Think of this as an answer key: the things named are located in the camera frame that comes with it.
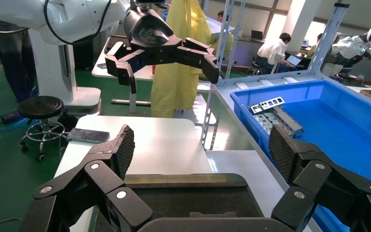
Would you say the long metal channel part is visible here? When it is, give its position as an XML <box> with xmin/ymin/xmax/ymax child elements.
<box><xmin>271</xmin><ymin>105</ymin><xmax>304</xmax><ymax>138</ymax></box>

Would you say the black round wheeled stool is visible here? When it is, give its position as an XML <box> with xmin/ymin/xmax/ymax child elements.
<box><xmin>16</xmin><ymin>96</ymin><xmax>67</xmax><ymax>162</ymax></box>
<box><xmin>337</xmin><ymin>72</ymin><xmax>359</xmax><ymax>85</ymax></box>
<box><xmin>248</xmin><ymin>62</ymin><xmax>267</xmax><ymax>76</ymax></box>

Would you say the white humanoid robot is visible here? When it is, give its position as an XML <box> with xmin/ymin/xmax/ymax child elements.
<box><xmin>321</xmin><ymin>24</ymin><xmax>371</xmax><ymax>81</ymax></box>

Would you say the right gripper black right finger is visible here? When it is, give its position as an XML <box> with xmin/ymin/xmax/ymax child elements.
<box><xmin>268</xmin><ymin>124</ymin><xmax>371</xmax><ymax>232</ymax></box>

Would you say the white floor cable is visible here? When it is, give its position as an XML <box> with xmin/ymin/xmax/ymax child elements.
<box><xmin>0</xmin><ymin>217</ymin><xmax>24</xmax><ymax>229</ymax></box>

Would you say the yellow hanging raincoat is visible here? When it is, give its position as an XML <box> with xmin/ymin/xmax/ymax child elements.
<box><xmin>150</xmin><ymin>0</ymin><xmax>213</xmax><ymax>118</ymax></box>

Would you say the black container tray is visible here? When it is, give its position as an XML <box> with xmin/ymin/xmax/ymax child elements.
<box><xmin>89</xmin><ymin>173</ymin><xmax>265</xmax><ymax>225</ymax></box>

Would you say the blue plastic bin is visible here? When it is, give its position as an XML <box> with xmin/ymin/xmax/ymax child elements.
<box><xmin>230</xmin><ymin>79</ymin><xmax>371</xmax><ymax>232</ymax></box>

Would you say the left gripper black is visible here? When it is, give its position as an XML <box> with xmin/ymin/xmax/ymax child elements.
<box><xmin>104</xmin><ymin>8</ymin><xmax>221</xmax><ymax>94</ymax></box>

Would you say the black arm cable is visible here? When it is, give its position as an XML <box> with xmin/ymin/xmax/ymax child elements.
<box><xmin>0</xmin><ymin>0</ymin><xmax>113</xmax><ymax>45</ymax></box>

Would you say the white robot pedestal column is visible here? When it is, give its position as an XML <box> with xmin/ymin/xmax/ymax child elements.
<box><xmin>29</xmin><ymin>29</ymin><xmax>102</xmax><ymax>116</ymax></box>

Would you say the person in dark jeans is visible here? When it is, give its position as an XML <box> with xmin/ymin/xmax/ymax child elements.
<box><xmin>0</xmin><ymin>17</ymin><xmax>37</xmax><ymax>103</ymax></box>

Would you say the blue power box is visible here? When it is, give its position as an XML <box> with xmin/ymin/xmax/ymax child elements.
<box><xmin>0</xmin><ymin>110</ymin><xmax>27</xmax><ymax>125</ymax></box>

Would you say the seated person in yellow top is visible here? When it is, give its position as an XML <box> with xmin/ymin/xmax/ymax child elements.
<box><xmin>307</xmin><ymin>33</ymin><xmax>324</xmax><ymax>58</ymax></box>
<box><xmin>207</xmin><ymin>10</ymin><xmax>235</xmax><ymax>60</ymax></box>

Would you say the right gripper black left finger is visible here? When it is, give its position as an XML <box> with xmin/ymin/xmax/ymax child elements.
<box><xmin>19</xmin><ymin>124</ymin><xmax>153</xmax><ymax>232</ymax></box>

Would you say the perforated metal strip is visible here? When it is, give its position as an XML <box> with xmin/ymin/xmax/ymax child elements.
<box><xmin>250</xmin><ymin>96</ymin><xmax>285</xmax><ymax>115</ymax></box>

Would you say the dark smartphone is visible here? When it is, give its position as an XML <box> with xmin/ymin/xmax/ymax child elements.
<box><xmin>66</xmin><ymin>128</ymin><xmax>110</xmax><ymax>144</ymax></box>

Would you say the seated person in white shirt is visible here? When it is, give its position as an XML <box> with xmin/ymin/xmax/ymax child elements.
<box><xmin>256</xmin><ymin>32</ymin><xmax>297</xmax><ymax>74</ymax></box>

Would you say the blue floor cable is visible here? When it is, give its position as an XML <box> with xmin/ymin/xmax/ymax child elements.
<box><xmin>0</xmin><ymin>115</ymin><xmax>41</xmax><ymax>133</ymax></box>

